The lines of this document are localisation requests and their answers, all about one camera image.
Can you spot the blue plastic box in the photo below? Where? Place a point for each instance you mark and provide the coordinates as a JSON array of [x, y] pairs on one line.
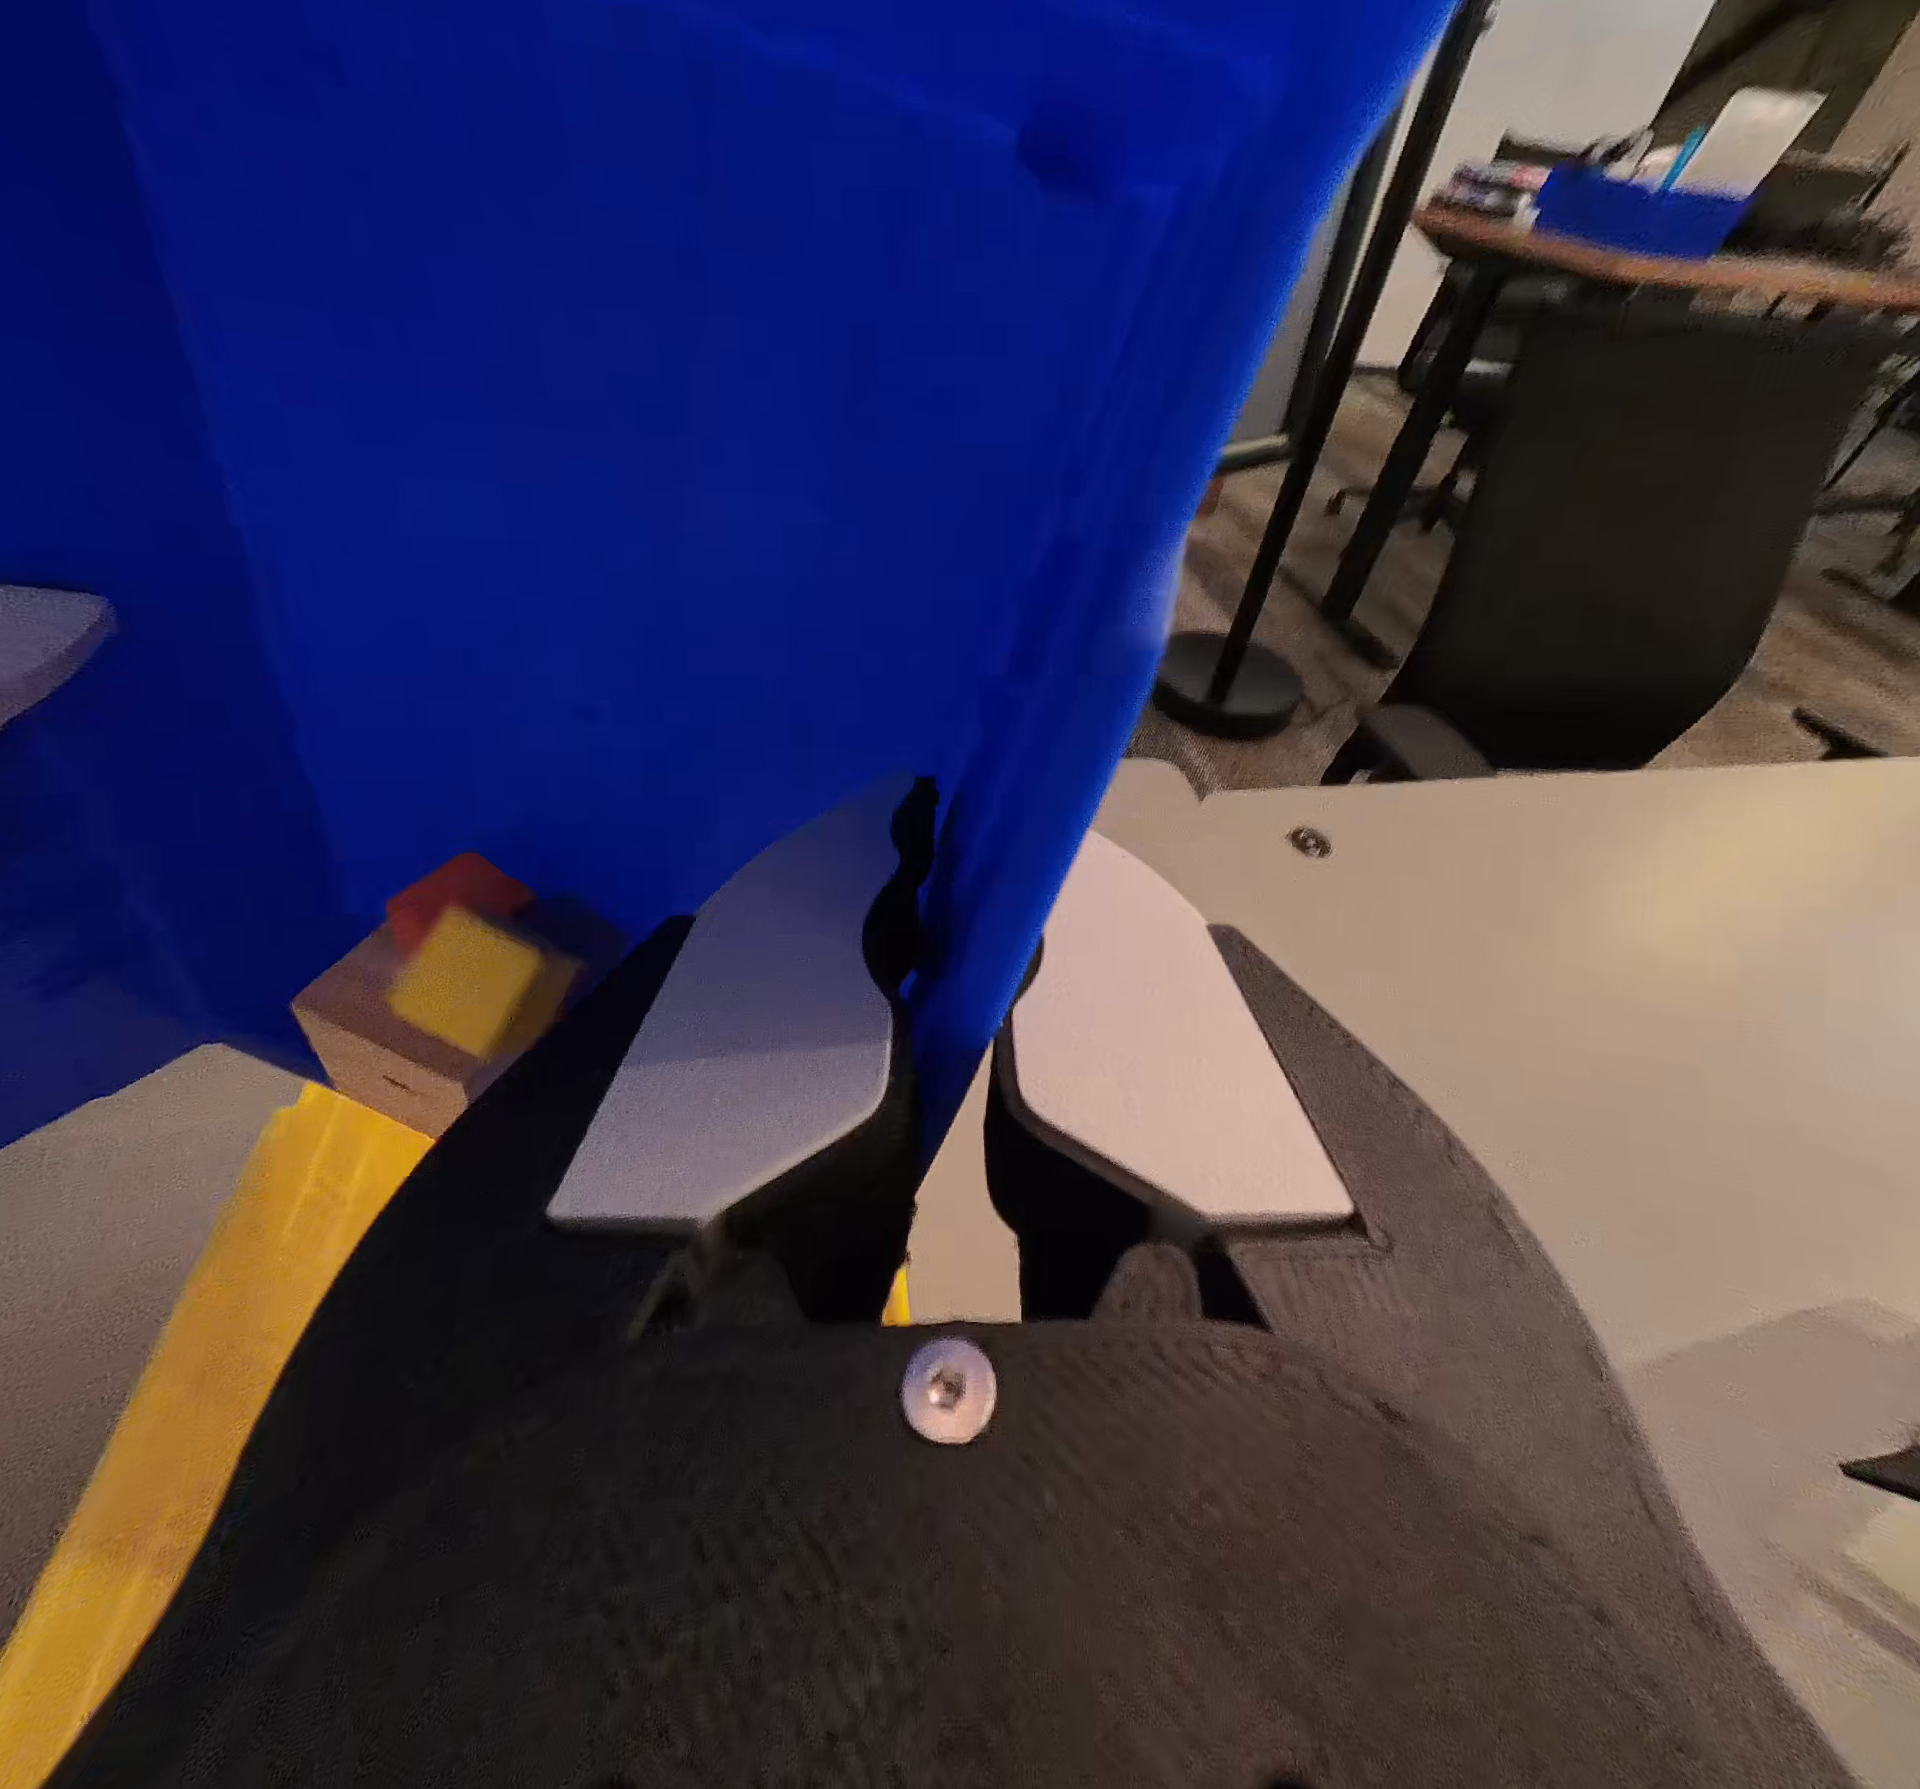
[[600, 318]]

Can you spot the black mesh office chair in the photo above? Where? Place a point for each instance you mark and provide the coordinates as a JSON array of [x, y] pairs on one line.
[[1622, 543]]

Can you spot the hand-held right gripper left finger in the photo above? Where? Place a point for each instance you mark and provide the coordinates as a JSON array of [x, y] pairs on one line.
[[720, 1068]]

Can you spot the small blue bin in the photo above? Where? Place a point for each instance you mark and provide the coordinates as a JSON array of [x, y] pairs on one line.
[[1635, 217]]

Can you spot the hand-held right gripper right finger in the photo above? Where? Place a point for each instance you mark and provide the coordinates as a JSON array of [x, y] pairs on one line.
[[1170, 1068]]

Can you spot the pile of wooden cubes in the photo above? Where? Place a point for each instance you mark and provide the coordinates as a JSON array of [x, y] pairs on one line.
[[360, 1040]]

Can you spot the black round-base pole stand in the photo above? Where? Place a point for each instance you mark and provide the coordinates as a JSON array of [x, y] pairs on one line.
[[1229, 686]]

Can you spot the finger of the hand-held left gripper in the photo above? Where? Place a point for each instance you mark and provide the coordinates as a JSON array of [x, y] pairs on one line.
[[43, 643]]

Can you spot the yellow plastic box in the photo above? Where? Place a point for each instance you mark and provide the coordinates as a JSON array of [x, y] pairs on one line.
[[223, 1369]]

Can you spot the round wooden background table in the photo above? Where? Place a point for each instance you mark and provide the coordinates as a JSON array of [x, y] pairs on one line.
[[1650, 271]]

